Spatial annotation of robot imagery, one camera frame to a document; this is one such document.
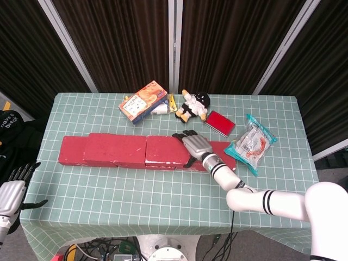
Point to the small yellow packet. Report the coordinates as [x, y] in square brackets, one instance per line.
[172, 103]

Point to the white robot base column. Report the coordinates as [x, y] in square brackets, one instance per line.
[168, 244]

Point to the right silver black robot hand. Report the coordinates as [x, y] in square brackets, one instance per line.
[198, 146]

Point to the dark brown pleated curtain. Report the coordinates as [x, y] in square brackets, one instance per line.
[323, 81]
[30, 54]
[233, 46]
[122, 43]

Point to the red ink pad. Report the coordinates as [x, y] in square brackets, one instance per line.
[220, 123]

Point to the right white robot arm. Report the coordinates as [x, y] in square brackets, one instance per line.
[285, 204]

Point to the grey partition post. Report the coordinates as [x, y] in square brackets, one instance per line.
[68, 43]
[174, 46]
[288, 43]

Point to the black clothing with white print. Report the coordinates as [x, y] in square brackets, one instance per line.
[16, 141]

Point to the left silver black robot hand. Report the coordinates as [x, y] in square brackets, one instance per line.
[12, 195]

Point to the teal plastic snack bag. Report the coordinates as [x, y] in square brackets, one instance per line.
[251, 145]

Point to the black and white plush doll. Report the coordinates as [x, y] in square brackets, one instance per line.
[193, 106]

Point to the orange and blue cardboard box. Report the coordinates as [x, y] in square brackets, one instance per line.
[141, 102]

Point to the green checkered tablecloth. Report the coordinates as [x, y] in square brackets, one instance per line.
[122, 195]

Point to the green circuit board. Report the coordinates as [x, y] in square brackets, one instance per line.
[125, 247]

